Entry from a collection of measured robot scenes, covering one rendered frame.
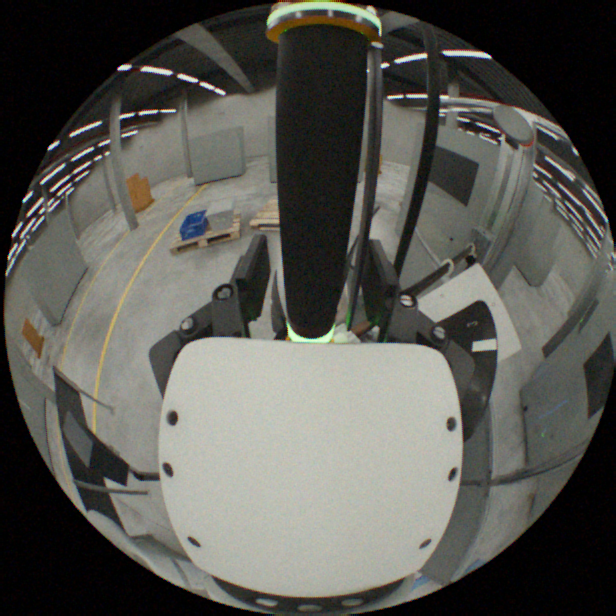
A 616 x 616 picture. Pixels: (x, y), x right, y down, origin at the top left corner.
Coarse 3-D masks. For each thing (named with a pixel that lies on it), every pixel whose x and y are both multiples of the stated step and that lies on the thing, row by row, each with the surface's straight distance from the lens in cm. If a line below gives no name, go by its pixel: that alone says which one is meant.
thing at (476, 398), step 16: (480, 304) 33; (448, 320) 33; (464, 320) 31; (480, 320) 30; (448, 336) 28; (464, 336) 27; (480, 336) 27; (496, 336) 26; (480, 352) 25; (496, 352) 24; (480, 368) 23; (496, 368) 23; (480, 384) 22; (464, 400) 21; (480, 400) 21; (464, 416) 20; (480, 416) 20; (464, 432) 20
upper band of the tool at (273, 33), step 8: (280, 8) 10; (312, 8) 9; (320, 8) 9; (328, 8) 9; (360, 8) 10; (312, 16) 9; (320, 16) 9; (280, 24) 9; (288, 24) 9; (296, 24) 9; (304, 24) 9; (328, 24) 14; (336, 24) 9; (344, 24) 9; (352, 24) 9; (360, 24) 9; (376, 24) 10; (272, 32) 10; (280, 32) 10; (368, 32) 9; (376, 32) 10; (272, 40) 11; (376, 40) 10
